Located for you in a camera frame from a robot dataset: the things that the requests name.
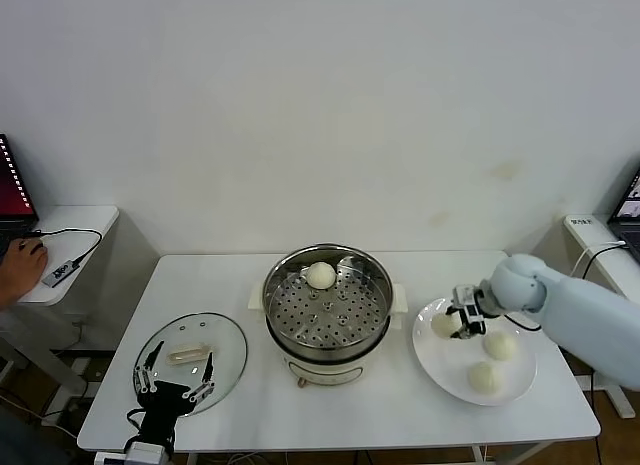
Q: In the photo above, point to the white round plate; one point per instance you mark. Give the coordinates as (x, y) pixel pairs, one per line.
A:
(520, 380)

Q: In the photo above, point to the stainless steel steamer basket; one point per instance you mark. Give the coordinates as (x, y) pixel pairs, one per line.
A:
(350, 310)

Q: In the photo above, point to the grey laptop with pale screen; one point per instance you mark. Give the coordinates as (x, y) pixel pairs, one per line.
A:
(629, 220)

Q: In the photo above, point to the cream electric cooker pot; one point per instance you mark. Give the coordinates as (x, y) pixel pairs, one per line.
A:
(325, 372)

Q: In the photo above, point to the person's bare forearm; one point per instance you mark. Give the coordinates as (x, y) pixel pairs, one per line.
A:
(4, 296)

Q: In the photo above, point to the white steamed baozi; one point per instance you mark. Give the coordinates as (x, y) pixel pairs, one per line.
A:
(500, 346)
(320, 275)
(442, 326)
(486, 379)

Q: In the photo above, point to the white side desk with label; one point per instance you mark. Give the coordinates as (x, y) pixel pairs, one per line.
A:
(612, 270)

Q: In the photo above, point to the small printed desk label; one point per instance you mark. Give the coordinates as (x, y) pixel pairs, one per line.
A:
(580, 223)

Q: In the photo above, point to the person's dark clothing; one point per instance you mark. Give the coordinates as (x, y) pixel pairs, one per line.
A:
(12, 440)

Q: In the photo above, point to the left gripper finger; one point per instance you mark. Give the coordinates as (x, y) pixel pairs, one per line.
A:
(152, 357)
(208, 367)

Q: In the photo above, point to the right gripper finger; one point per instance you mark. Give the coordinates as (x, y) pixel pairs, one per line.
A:
(462, 295)
(474, 320)

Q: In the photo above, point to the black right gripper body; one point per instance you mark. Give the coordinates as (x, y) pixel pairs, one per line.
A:
(482, 301)

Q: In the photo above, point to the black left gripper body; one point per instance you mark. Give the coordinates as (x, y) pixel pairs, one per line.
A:
(162, 405)

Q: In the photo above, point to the person's bare hand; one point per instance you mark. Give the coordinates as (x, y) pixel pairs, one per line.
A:
(25, 270)

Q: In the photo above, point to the laptop with dark red screen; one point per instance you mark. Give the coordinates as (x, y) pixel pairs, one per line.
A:
(12, 185)

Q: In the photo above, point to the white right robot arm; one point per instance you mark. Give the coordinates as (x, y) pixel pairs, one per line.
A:
(575, 310)

